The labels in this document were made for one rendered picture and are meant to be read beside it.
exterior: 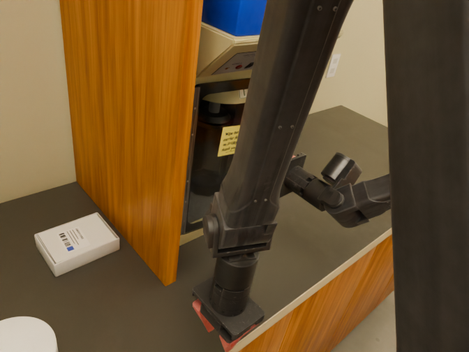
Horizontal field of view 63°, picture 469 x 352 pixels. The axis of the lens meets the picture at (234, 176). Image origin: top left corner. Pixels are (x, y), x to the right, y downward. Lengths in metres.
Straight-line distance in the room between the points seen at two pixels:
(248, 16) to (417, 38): 0.52
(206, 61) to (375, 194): 0.40
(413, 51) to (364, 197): 0.61
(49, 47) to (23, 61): 0.07
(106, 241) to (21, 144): 0.37
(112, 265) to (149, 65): 0.50
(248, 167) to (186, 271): 0.63
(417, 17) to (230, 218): 0.31
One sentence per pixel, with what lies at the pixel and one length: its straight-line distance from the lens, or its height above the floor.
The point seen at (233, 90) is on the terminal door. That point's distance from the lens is 0.84.
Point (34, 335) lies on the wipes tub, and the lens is 0.72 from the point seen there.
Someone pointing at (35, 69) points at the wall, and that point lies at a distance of 1.11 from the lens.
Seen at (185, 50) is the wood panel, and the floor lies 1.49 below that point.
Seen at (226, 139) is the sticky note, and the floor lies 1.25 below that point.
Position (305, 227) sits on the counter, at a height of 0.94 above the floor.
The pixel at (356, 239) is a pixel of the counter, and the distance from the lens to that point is 1.21.
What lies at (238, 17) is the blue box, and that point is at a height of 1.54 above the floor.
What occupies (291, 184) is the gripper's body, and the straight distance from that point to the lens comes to 0.87.
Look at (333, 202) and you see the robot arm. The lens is 0.77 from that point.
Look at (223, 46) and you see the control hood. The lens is 0.68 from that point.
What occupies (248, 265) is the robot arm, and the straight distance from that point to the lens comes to 0.52.
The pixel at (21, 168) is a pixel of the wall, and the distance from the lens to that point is 1.22.
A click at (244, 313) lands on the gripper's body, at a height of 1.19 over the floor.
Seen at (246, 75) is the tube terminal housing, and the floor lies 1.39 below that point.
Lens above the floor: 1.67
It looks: 33 degrees down
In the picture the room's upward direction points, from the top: 10 degrees clockwise
